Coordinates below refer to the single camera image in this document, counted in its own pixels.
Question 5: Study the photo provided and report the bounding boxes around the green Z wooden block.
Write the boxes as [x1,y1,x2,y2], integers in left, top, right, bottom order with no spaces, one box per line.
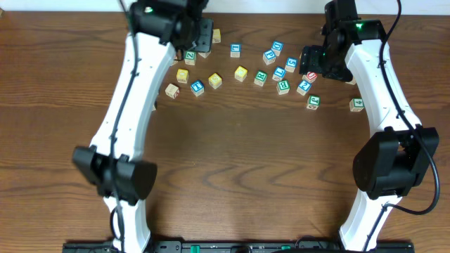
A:
[184,51,196,65]

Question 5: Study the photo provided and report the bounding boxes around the red E wooden block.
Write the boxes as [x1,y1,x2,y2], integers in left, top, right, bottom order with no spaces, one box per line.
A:
[172,56,179,66]

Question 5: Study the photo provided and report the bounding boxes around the green J wooden block right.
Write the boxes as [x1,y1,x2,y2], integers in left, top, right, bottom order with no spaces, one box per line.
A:
[307,95,321,110]

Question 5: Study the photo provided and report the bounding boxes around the red U wooden block right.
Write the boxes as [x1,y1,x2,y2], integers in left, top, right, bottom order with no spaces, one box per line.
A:
[302,72,318,84]

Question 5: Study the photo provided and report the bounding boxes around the yellow S wooden block top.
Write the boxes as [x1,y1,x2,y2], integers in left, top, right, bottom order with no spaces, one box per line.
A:
[212,29,221,44]

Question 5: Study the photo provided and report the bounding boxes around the yellow G wooden block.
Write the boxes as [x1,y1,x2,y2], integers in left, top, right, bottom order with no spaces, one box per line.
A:
[346,79,356,85]

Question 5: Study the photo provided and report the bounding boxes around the plain wooden block red side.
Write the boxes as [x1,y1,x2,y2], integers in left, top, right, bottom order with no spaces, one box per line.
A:
[165,84,180,99]

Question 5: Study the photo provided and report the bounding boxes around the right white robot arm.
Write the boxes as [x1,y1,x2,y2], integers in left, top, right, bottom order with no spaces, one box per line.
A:
[300,0,440,252]

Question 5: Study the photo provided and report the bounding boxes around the blue 5 wooden block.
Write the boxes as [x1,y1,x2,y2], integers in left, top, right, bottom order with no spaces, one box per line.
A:
[285,57,298,72]

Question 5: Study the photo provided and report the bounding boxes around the red u wooden block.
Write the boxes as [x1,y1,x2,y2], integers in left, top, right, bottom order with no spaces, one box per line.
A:
[198,51,211,58]
[302,72,318,84]

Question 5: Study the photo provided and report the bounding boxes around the blue 1 wooden block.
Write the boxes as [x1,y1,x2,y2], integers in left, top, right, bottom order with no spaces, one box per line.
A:
[272,67,286,82]

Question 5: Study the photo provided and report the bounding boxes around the green 4 wooden block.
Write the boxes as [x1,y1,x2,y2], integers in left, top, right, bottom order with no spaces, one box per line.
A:
[349,98,365,112]

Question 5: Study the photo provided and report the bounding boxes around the blue P wooden block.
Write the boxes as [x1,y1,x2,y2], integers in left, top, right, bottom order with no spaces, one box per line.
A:
[263,49,276,65]

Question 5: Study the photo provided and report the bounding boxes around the yellow ladybug wooden block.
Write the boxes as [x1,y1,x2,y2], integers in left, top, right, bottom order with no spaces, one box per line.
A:
[208,73,222,89]

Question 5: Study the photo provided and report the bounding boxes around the green R wooden block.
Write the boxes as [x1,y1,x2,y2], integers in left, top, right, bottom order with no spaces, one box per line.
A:
[254,70,267,86]

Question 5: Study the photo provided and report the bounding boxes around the blue L wooden block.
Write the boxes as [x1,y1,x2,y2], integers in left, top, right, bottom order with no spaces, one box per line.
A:
[230,44,241,58]

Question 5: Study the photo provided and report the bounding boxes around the blue T wooden block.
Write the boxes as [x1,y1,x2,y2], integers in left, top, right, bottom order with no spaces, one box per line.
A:
[191,80,205,97]

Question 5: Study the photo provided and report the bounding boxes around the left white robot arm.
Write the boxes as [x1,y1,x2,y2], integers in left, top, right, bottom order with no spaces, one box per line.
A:
[63,0,214,252]

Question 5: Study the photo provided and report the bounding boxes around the yellow Q wooden block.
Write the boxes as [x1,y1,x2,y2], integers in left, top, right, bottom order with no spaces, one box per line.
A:
[234,66,248,82]

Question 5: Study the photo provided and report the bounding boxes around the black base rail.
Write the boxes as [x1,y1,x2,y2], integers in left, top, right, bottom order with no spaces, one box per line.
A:
[63,234,416,253]

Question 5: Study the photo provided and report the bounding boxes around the green B wooden block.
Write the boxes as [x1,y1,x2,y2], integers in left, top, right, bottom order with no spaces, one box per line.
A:
[276,80,290,95]

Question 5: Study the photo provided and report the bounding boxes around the blue D wooden block left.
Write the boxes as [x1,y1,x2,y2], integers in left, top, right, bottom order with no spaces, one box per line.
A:
[271,41,284,57]

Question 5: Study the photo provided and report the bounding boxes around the red U wooden block left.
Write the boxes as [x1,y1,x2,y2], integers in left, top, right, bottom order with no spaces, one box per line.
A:
[198,51,211,58]

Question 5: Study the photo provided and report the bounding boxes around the yellow O wooden block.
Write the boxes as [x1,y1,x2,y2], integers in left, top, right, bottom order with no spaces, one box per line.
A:
[176,69,189,84]

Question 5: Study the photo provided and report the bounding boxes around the blue 2 wooden block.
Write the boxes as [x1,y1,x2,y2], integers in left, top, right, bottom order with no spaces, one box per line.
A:
[297,80,311,96]

